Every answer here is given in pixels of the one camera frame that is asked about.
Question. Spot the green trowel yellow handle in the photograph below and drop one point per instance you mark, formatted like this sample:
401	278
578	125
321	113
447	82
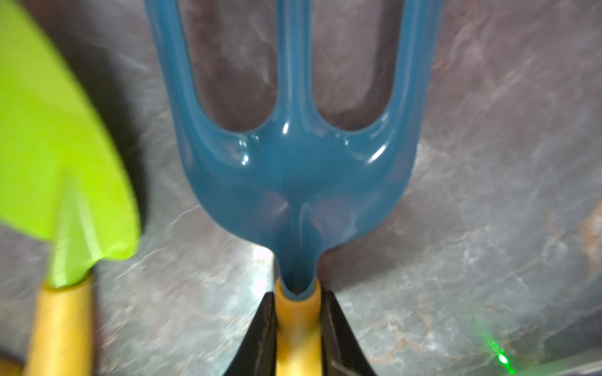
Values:
62	182

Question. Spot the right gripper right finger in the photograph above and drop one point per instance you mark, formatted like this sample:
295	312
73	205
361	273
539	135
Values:
341	353

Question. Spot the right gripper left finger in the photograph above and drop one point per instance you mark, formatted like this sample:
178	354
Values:
256	355

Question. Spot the blue fork yellow handle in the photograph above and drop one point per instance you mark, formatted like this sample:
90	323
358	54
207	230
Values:
297	185

